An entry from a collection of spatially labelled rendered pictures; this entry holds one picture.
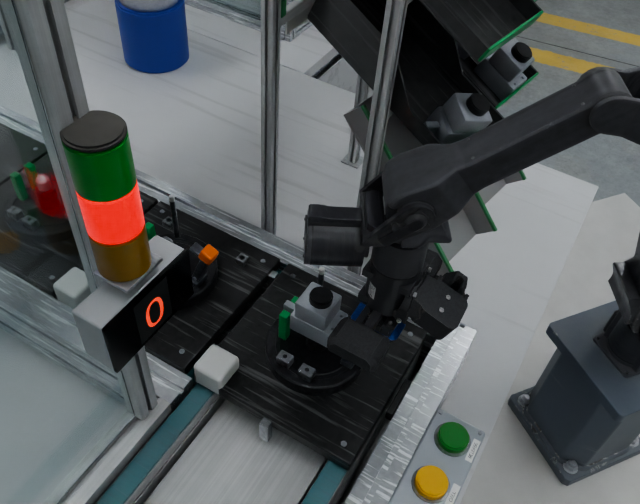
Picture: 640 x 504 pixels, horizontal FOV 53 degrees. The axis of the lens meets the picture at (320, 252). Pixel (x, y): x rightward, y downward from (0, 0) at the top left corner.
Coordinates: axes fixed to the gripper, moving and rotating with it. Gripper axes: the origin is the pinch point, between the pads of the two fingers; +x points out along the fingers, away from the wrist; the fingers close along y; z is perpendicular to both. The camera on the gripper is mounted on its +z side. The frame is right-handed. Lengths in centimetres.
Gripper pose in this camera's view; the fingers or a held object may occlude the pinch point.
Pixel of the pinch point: (381, 326)
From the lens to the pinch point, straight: 79.7
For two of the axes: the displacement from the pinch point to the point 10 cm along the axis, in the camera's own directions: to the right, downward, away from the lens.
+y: 5.0, -6.1, 6.1
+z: 8.6, 4.1, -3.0
